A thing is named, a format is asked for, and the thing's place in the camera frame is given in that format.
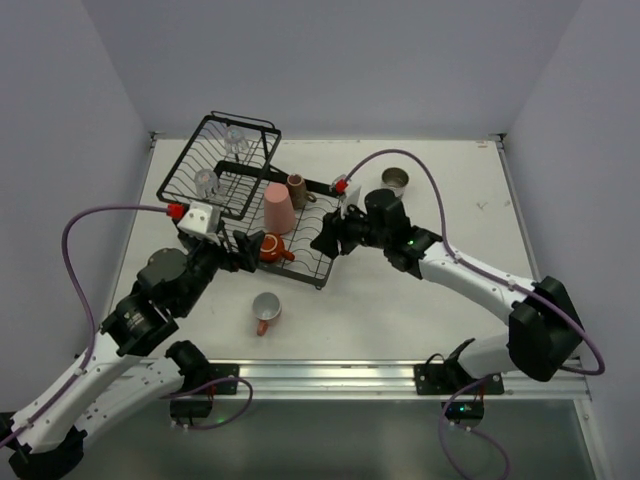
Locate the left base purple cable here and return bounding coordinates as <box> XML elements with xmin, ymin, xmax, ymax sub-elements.
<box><xmin>174</xmin><ymin>377</ymin><xmax>254</xmax><ymax>431</ymax></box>

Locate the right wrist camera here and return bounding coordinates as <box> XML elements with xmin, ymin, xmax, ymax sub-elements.
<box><xmin>332</xmin><ymin>175</ymin><xmax>362</xmax><ymax>218</ymax></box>

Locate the brown mug with handle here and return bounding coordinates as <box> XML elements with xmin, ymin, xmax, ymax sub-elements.
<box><xmin>286</xmin><ymin>174</ymin><xmax>317</xmax><ymax>210</ymax></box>

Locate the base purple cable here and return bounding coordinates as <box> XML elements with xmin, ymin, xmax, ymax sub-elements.
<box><xmin>174</xmin><ymin>377</ymin><xmax>254</xmax><ymax>431</ymax></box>
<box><xmin>437</xmin><ymin>377</ymin><xmax>512</xmax><ymax>476</ymax></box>

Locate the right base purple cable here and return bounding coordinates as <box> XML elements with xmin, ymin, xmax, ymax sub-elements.
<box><xmin>437</xmin><ymin>377</ymin><xmax>512</xmax><ymax>476</ymax></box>

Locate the clear glass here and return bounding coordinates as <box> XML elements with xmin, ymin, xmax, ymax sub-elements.
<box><xmin>194</xmin><ymin>169</ymin><xmax>223</xmax><ymax>200</ymax></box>
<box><xmin>224</xmin><ymin>125</ymin><xmax>249</xmax><ymax>155</ymax></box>

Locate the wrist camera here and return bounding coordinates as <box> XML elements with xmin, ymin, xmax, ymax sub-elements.
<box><xmin>177</xmin><ymin>202</ymin><xmax>221</xmax><ymax>244</ymax></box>
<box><xmin>332</xmin><ymin>175</ymin><xmax>362</xmax><ymax>218</ymax></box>

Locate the tall pink cup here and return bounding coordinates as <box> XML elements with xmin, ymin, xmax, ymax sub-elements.
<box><xmin>264</xmin><ymin>183</ymin><xmax>296</xmax><ymax>235</ymax></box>

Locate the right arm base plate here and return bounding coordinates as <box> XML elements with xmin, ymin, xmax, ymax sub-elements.
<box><xmin>413</xmin><ymin>363</ymin><xmax>505</xmax><ymax>396</ymax></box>

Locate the clear glass near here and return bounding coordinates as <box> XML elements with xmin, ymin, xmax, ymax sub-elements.
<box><xmin>194</xmin><ymin>169</ymin><xmax>223</xmax><ymax>200</ymax></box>

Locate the white and brown cup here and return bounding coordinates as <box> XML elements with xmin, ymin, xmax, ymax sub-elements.
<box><xmin>381</xmin><ymin>167</ymin><xmax>409</xmax><ymax>198</ymax></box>

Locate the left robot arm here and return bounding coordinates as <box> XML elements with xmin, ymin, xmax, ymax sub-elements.
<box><xmin>1</xmin><ymin>231</ymin><xmax>264</xmax><ymax>479</ymax></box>

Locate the control box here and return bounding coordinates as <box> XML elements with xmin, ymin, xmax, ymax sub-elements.
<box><xmin>441</xmin><ymin>400</ymin><xmax>485</xmax><ymax>428</ymax></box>
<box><xmin>169</xmin><ymin>398</ymin><xmax>213</xmax><ymax>425</ymax></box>

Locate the left control box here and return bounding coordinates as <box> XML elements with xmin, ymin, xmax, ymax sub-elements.
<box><xmin>169</xmin><ymin>398</ymin><xmax>213</xmax><ymax>425</ymax></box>

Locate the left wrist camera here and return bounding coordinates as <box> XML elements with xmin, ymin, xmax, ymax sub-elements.
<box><xmin>177</xmin><ymin>202</ymin><xmax>221</xmax><ymax>244</ymax></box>

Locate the clear glass far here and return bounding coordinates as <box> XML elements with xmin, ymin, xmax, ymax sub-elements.
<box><xmin>224</xmin><ymin>125</ymin><xmax>249</xmax><ymax>155</ymax></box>

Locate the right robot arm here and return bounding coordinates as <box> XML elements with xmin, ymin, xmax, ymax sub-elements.
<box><xmin>311</xmin><ymin>189</ymin><xmax>582</xmax><ymax>390</ymax></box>

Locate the pink mug white inside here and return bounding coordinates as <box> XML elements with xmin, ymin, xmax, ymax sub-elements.
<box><xmin>252</xmin><ymin>292</ymin><xmax>282</xmax><ymax>336</ymax></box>

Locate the right control box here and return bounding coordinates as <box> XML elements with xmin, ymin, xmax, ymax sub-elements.
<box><xmin>441</xmin><ymin>400</ymin><xmax>485</xmax><ymax>428</ymax></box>

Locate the aluminium mounting rail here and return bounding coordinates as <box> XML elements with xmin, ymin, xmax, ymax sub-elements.
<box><xmin>38</xmin><ymin>357</ymin><xmax>591</xmax><ymax>480</ymax></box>

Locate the red orange mug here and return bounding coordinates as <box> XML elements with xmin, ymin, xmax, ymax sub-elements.
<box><xmin>259</xmin><ymin>232</ymin><xmax>295</xmax><ymax>264</ymax></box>

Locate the black wire dish rack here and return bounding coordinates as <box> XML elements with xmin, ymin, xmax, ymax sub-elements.
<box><xmin>156</xmin><ymin>112</ymin><xmax>339</xmax><ymax>290</ymax></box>

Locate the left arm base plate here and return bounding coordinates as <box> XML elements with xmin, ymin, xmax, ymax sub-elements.
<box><xmin>203</xmin><ymin>363</ymin><xmax>240</xmax><ymax>397</ymax></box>

